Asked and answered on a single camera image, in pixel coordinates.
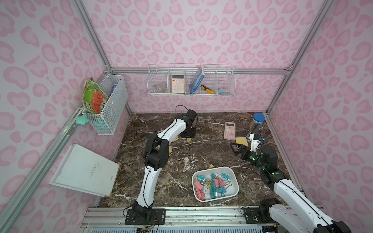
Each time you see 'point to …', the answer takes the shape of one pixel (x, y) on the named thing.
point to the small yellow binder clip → (211, 166)
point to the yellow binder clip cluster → (208, 183)
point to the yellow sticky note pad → (242, 140)
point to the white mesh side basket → (114, 88)
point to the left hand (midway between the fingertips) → (190, 132)
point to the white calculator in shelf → (178, 83)
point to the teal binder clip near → (201, 178)
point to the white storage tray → (228, 170)
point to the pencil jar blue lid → (259, 117)
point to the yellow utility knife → (207, 89)
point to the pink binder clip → (199, 191)
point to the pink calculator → (229, 130)
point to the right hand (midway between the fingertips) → (233, 145)
